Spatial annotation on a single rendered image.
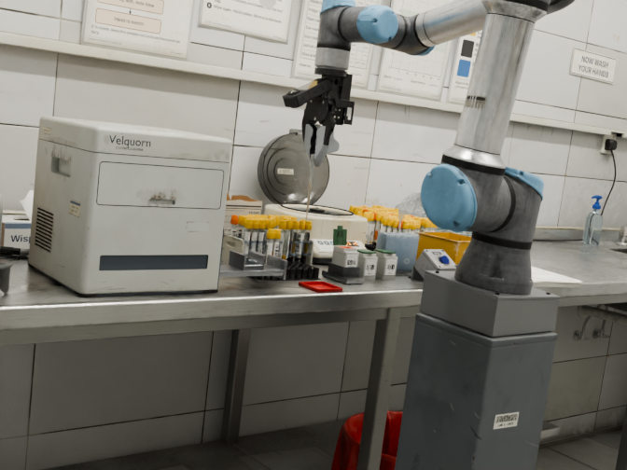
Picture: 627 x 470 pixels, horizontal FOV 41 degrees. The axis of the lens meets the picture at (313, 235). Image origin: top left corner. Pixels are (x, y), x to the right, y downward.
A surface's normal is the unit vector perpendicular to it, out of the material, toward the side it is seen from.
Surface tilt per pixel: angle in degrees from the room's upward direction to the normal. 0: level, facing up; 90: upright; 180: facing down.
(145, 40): 95
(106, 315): 90
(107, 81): 90
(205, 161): 90
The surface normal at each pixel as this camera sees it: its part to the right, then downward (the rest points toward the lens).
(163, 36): 0.61, 0.26
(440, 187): -0.78, 0.09
